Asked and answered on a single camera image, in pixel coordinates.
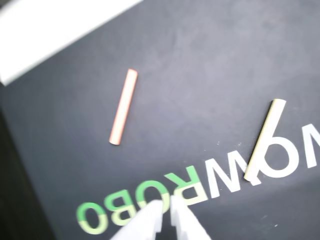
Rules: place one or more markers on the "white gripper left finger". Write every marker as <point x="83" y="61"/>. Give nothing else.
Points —
<point x="147" y="220"/>

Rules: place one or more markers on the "orange chalk stick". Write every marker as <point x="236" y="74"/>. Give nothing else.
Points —
<point x="123" y="107"/>

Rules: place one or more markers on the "yellow chalk stick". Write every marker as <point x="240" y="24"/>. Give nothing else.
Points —
<point x="265" y="140"/>

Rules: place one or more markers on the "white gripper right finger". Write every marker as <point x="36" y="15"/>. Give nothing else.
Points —
<point x="186" y="222"/>

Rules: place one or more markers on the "grey WOWROBO mat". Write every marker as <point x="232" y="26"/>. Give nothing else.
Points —
<point x="200" y="75"/>

